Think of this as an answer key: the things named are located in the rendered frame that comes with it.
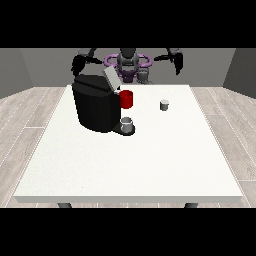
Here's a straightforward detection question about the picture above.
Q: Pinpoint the red pod holder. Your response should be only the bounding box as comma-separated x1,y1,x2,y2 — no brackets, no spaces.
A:
118,89,134,110

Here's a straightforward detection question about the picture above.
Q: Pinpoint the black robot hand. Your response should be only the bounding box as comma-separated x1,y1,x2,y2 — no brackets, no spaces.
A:
153,53,185,76
70,54,103,78

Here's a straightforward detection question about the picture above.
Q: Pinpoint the small grey cup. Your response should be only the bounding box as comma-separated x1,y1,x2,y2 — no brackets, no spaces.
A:
119,116,135,133

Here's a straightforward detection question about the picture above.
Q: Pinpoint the small grey coffee pod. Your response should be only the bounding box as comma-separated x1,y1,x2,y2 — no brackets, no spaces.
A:
159,99,170,112

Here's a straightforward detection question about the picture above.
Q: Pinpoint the pale grey machine lid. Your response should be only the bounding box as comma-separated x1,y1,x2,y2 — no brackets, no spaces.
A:
102,65,122,91

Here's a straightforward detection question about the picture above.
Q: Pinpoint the black coffee machine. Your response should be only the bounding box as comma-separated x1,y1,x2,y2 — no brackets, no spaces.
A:
71,73,136,136

